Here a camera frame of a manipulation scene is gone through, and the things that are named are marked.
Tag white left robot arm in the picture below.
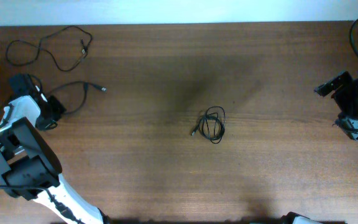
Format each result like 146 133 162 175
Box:
0 74 112 223

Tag separated black usb cable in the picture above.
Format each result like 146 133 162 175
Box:
44 81 108 115
5 25 93 73

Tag black cable bundle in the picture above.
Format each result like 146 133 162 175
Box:
191 106 226 144

